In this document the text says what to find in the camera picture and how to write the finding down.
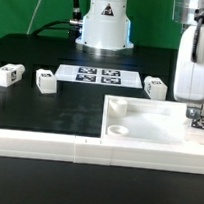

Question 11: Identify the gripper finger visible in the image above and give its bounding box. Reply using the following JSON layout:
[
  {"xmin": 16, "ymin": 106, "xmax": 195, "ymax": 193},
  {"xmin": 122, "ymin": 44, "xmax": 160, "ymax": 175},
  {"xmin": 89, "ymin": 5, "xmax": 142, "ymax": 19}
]
[{"xmin": 186, "ymin": 103, "xmax": 203, "ymax": 119}]

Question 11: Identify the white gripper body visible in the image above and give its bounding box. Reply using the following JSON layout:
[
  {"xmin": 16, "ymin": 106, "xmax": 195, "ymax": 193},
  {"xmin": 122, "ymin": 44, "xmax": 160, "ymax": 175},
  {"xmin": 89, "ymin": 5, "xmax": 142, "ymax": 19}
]
[{"xmin": 173, "ymin": 25, "xmax": 204, "ymax": 104}]

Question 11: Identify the white square tabletop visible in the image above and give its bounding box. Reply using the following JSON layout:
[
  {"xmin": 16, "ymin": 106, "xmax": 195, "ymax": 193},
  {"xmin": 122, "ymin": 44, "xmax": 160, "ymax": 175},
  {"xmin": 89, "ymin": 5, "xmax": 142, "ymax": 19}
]
[{"xmin": 101, "ymin": 95, "xmax": 204, "ymax": 144}]

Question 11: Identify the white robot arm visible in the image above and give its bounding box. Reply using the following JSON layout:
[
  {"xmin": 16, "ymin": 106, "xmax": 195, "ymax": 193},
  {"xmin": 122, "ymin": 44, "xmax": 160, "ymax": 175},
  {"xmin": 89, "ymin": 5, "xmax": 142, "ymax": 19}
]
[{"xmin": 75, "ymin": 0, "xmax": 204, "ymax": 119}]

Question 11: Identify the white U-shaped fence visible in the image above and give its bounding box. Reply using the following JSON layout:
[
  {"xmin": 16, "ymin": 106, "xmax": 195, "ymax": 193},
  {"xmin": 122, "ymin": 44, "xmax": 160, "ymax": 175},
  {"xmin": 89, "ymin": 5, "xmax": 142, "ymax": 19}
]
[{"xmin": 0, "ymin": 129, "xmax": 204, "ymax": 174}]

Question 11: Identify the white marker sheet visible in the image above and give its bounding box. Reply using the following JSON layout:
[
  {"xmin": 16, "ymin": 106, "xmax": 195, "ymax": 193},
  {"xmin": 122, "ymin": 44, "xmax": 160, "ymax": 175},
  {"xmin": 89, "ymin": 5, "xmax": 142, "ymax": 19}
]
[{"xmin": 55, "ymin": 64, "xmax": 143, "ymax": 88}]

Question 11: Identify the white cable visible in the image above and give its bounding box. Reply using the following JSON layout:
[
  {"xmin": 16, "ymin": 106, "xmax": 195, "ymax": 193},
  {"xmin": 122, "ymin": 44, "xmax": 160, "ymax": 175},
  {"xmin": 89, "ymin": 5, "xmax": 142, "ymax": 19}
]
[{"xmin": 26, "ymin": 0, "xmax": 47, "ymax": 37}]

